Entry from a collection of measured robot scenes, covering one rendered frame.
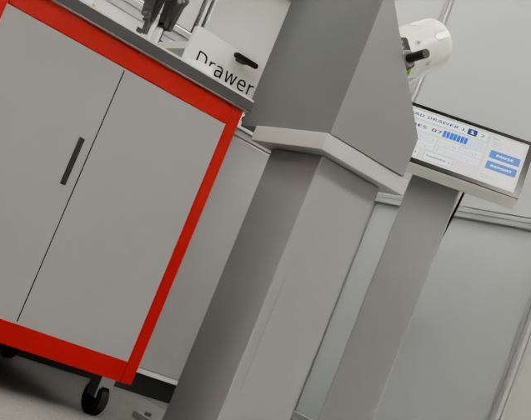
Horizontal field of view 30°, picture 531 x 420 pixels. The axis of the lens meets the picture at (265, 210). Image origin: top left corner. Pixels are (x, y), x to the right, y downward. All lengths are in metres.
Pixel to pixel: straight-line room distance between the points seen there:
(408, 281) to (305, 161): 0.97
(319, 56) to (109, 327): 0.82
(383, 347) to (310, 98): 1.08
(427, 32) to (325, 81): 0.33
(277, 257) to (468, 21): 2.40
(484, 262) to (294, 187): 1.63
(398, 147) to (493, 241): 1.52
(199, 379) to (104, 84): 0.73
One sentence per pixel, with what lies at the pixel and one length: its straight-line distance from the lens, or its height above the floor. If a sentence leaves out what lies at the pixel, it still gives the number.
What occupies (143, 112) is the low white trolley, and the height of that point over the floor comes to 0.62.
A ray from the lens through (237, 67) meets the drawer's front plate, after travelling 2.49.
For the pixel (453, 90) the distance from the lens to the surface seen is 4.27.
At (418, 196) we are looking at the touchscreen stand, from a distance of 3.18.
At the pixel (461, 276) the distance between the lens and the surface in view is 3.82.
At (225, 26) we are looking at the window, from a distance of 2.86.
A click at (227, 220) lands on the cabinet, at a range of 2.88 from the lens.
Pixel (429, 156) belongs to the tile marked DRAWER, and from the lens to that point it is 3.13.
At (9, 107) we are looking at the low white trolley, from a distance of 1.91.
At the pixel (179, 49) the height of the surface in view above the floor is 0.87.
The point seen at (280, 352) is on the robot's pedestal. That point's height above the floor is 0.27.
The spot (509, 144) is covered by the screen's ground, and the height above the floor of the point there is 1.16.
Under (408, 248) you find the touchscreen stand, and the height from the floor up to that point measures 0.71.
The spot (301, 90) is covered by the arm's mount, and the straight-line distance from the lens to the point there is 2.35.
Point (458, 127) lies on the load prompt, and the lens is 3.29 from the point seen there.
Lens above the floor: 0.30
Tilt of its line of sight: 7 degrees up
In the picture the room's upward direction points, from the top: 22 degrees clockwise
